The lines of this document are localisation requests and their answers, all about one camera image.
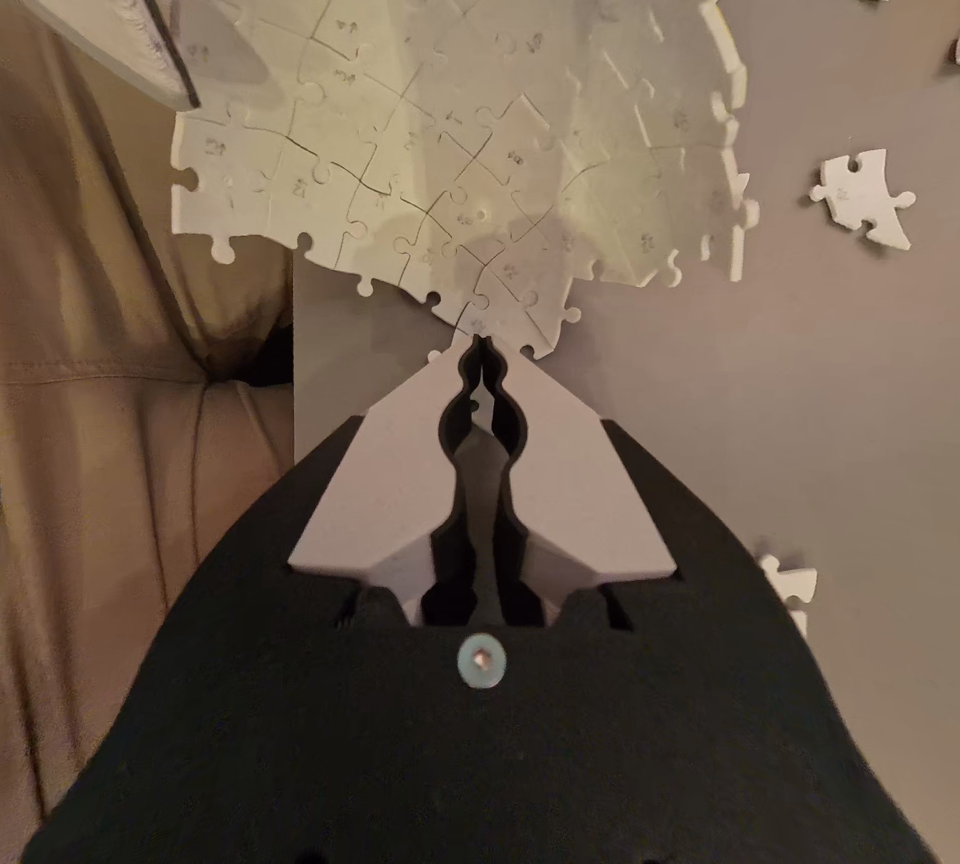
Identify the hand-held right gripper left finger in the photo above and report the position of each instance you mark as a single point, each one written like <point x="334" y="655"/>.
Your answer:
<point x="375" y="489"/>

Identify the scattered loose puzzle pieces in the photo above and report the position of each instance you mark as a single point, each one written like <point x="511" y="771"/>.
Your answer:
<point x="862" y="196"/>

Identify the assembled white puzzle ball section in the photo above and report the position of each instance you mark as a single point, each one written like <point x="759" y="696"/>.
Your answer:
<point x="450" y="91"/>

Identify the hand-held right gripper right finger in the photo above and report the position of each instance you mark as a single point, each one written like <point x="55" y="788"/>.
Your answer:
<point x="585" y="489"/>

